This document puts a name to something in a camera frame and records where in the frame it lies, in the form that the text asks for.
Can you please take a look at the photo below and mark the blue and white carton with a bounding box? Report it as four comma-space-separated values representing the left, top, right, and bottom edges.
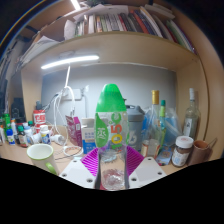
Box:
80, 117, 98, 155

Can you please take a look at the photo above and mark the blue plastic bag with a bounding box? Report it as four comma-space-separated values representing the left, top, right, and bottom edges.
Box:
143, 106, 184, 166

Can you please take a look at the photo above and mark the under-shelf light bar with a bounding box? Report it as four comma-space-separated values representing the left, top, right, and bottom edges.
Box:
40, 54, 100, 70

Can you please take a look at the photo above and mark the clear glass bottle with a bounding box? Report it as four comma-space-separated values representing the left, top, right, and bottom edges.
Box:
182, 87, 201, 140

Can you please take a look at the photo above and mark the white cable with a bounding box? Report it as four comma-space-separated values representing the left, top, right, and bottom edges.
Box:
49, 64, 84, 158

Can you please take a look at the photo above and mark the small white bottle blue cap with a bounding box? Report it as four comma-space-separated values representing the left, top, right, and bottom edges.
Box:
5, 128, 17, 146

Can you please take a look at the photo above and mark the ceiling light tube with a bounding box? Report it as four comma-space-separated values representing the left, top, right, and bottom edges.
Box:
69, 0, 82, 11

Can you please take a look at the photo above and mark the white mug green handle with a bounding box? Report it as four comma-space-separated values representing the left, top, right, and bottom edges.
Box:
26, 143, 59, 176

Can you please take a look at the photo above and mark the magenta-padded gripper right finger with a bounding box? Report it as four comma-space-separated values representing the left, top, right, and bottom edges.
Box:
124, 144, 167, 190

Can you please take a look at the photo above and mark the green canister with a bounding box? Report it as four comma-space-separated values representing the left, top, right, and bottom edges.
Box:
2, 113, 12, 133

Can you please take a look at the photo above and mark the grey tumbler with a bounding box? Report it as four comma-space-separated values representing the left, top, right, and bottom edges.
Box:
125, 104, 146, 153

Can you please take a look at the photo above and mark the brown mug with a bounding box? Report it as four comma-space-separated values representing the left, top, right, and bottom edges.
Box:
188, 139, 218, 167

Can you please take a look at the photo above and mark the wooden shelf unit with books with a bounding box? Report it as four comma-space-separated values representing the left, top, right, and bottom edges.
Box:
19, 0, 209, 73

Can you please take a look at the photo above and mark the clear drink bottle green cap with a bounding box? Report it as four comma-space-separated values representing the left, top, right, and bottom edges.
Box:
94, 83, 130, 192

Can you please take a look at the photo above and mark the brown jar white lid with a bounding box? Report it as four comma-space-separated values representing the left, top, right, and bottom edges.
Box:
171, 135, 195, 168

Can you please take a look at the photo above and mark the green glass bottle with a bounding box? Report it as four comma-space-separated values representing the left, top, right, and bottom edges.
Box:
159, 99, 167, 132

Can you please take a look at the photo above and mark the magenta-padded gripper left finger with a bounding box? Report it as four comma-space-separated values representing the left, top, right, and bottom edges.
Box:
59, 146, 100, 189

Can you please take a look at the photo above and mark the clear bottle yellow cap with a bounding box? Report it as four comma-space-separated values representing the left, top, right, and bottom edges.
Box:
141, 89, 162, 158

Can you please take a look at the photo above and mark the red and white can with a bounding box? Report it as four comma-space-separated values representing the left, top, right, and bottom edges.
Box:
32, 109, 47, 127

